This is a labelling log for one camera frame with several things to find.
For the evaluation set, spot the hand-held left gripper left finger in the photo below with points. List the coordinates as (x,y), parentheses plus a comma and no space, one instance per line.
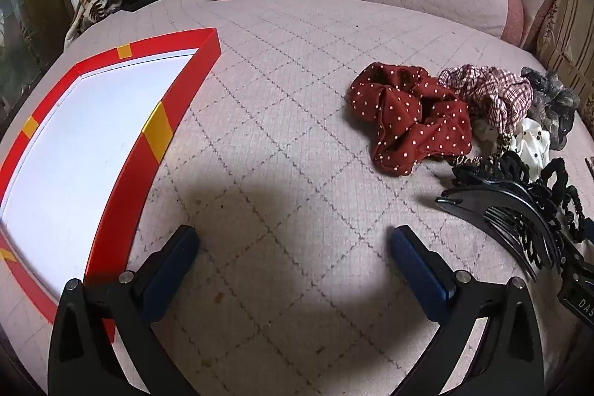
(171,270)

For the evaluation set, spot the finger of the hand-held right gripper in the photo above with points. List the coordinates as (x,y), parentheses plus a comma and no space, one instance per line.
(580,267)

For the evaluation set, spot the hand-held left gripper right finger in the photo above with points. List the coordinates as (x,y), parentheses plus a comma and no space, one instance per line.
(420,270)

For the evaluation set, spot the red tray with white inside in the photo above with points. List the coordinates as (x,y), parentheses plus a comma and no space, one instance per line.
(139,173)

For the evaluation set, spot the white dotted scrunchie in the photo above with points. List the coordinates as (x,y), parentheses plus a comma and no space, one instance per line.
(531,143)

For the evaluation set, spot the red white-dotted scrunchie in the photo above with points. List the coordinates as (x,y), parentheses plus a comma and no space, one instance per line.
(408,117)

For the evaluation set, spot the grey lace scrunchie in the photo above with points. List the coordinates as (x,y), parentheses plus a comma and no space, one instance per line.
(554,103)

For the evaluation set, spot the red plaid scrunchie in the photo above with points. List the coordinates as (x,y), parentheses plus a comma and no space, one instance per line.
(496,99)

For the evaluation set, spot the pink quilted bedspread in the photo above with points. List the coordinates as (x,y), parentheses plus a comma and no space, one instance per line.
(287,173)

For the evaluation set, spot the dark wooden cabinet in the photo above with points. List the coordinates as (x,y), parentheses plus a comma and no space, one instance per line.
(28,20)

